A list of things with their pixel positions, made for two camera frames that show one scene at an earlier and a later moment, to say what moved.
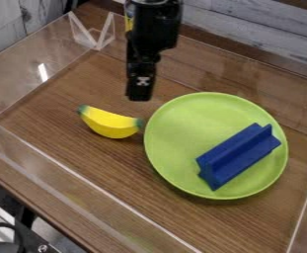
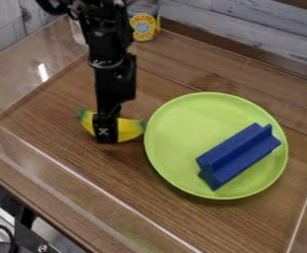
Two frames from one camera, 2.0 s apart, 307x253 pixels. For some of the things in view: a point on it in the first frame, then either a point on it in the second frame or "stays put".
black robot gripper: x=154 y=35 -> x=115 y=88
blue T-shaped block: x=232 y=157 stays put
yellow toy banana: x=109 y=125 stays put
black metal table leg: x=28 y=241 stays put
